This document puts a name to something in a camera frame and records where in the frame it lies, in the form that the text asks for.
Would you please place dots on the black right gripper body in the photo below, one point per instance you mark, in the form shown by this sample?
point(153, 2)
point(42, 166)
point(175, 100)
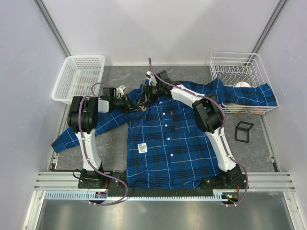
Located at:
point(153, 92)

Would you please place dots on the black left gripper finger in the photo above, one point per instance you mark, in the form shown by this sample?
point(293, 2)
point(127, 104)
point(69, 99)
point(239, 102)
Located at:
point(131, 105)
point(135, 109)

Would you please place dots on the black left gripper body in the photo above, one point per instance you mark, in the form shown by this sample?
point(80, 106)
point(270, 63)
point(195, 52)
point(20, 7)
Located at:
point(125, 104)

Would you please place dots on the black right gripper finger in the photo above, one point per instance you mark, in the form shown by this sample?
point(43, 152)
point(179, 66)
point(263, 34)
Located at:
point(139, 101)
point(145, 101)

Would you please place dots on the blue plaid shirt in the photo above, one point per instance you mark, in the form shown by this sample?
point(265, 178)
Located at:
point(165, 148)

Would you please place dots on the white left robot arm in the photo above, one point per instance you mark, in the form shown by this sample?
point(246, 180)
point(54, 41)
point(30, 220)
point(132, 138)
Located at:
point(83, 120)

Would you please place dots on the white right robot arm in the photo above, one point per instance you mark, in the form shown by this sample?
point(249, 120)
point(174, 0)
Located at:
point(209, 118)

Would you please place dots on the black brooch display box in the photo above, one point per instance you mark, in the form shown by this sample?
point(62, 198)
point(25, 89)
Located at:
point(243, 128)

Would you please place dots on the white perforated plastic basket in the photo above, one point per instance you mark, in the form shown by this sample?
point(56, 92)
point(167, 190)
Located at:
point(80, 75)

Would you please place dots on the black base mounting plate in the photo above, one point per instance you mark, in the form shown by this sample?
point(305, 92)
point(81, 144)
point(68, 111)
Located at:
point(115, 183)

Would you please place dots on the beige ceramic bowl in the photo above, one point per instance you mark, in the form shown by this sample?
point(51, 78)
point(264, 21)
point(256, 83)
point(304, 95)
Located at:
point(233, 108)

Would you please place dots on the white ceramic bowl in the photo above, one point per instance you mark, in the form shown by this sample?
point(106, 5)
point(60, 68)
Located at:
point(242, 84)

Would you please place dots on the pink patterned bowl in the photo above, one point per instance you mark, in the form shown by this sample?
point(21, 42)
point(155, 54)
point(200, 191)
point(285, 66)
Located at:
point(257, 110)

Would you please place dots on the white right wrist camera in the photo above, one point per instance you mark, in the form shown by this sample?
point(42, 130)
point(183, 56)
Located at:
point(150, 79)

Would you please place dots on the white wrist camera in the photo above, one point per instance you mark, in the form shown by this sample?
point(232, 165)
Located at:
point(121, 89)
point(150, 79)

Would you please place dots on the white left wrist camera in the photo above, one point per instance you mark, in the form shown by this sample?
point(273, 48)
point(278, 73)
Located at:
point(121, 89)

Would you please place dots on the white wire dish rack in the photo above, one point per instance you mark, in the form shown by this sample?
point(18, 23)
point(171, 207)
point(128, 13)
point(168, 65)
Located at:
point(239, 70)

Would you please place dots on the white slotted cable duct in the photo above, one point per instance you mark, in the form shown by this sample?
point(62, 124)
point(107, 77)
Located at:
point(143, 195)

